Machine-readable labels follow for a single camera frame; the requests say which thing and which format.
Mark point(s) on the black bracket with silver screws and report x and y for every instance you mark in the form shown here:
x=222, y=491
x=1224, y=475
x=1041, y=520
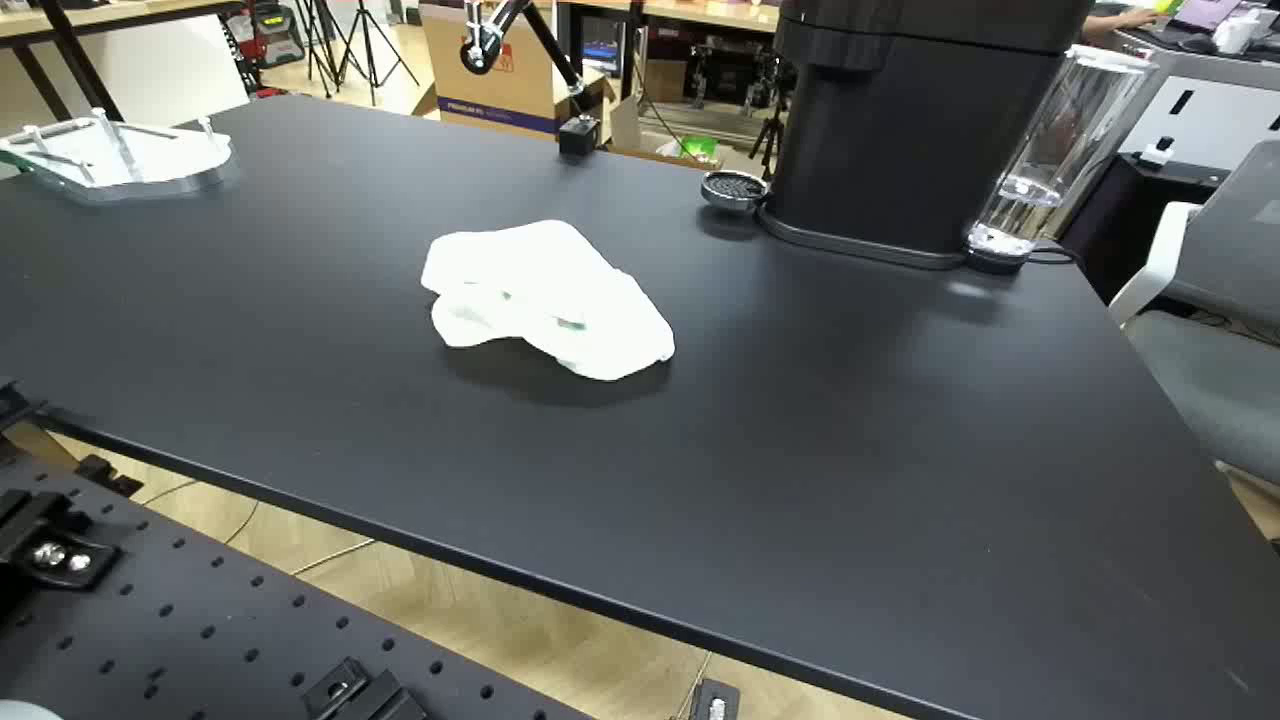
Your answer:
x=54, y=554

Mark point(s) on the round black cap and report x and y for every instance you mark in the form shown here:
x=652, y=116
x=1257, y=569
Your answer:
x=735, y=194

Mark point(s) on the wooden table with black legs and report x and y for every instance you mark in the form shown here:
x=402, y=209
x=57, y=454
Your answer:
x=92, y=18

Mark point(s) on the white cloth with green flowers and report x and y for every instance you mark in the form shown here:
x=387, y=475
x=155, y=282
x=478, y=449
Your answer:
x=544, y=303

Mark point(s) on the black tripod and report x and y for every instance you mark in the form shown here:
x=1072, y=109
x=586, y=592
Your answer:
x=368, y=43

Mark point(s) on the small black clamp block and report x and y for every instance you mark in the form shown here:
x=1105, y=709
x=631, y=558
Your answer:
x=104, y=475

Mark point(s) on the wooden desk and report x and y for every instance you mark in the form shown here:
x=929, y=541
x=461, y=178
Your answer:
x=704, y=14

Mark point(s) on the black coffee machine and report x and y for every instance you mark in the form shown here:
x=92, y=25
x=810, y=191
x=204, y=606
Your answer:
x=904, y=132

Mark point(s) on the black perforated mounting board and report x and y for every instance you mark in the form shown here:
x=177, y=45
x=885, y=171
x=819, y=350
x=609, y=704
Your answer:
x=173, y=625

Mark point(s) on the small black and silver bracket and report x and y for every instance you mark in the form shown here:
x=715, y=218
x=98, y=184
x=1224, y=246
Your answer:
x=717, y=701

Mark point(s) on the clear glass cup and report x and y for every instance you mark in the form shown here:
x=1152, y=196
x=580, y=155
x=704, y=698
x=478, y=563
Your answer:
x=1064, y=132

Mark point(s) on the black bracket with square slot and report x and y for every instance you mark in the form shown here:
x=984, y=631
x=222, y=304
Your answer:
x=363, y=695

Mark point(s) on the black stand with jointed arm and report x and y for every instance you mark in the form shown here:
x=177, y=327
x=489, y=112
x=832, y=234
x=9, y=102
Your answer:
x=577, y=132

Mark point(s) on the grey office chair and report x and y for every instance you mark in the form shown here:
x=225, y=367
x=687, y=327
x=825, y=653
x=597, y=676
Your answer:
x=1221, y=346

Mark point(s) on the white and black cabinet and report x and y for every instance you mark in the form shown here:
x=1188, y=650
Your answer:
x=1202, y=122

